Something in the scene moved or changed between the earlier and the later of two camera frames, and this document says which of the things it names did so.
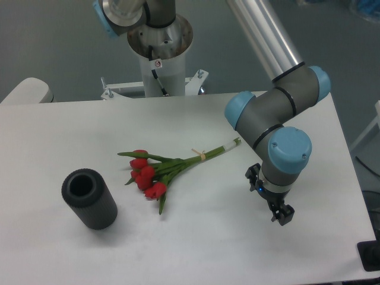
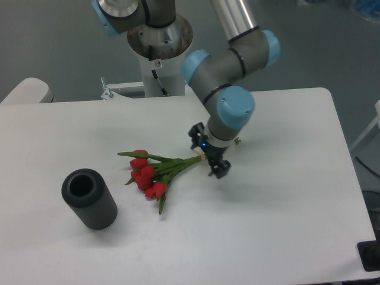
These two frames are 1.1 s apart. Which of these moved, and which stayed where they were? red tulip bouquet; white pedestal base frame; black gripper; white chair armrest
Moved: black gripper
Stayed: white pedestal base frame; white chair armrest; red tulip bouquet
